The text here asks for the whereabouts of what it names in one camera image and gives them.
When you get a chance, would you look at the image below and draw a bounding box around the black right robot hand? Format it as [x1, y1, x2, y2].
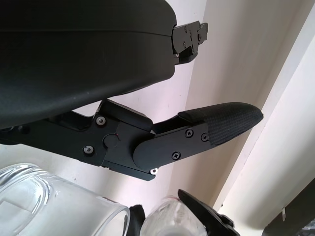
[129, 188, 237, 236]

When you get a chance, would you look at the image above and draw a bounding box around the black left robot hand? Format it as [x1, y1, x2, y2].
[0, 0, 264, 183]

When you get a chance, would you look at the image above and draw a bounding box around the clear plastic water bottle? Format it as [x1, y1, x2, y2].
[142, 195, 210, 236]

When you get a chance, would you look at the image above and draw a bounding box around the clear glass cup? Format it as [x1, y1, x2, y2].
[0, 162, 131, 236]

